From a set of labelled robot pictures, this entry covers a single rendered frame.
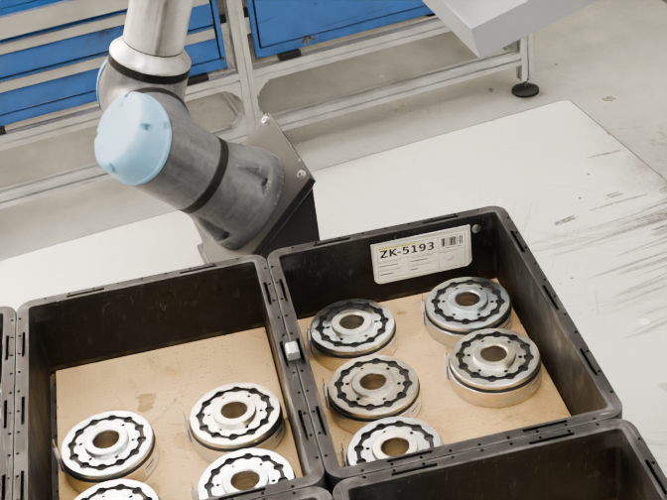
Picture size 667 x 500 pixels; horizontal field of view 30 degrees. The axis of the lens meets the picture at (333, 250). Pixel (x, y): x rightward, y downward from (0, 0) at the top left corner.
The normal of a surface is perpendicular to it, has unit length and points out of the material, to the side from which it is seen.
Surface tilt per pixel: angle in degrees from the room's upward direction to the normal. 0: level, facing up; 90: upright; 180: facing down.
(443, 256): 90
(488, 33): 91
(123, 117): 45
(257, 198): 60
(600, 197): 0
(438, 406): 0
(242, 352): 0
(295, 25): 90
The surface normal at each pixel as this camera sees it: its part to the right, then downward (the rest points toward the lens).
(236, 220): 0.01, 0.47
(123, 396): -0.11, -0.81
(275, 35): 0.34, 0.51
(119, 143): -0.69, -0.32
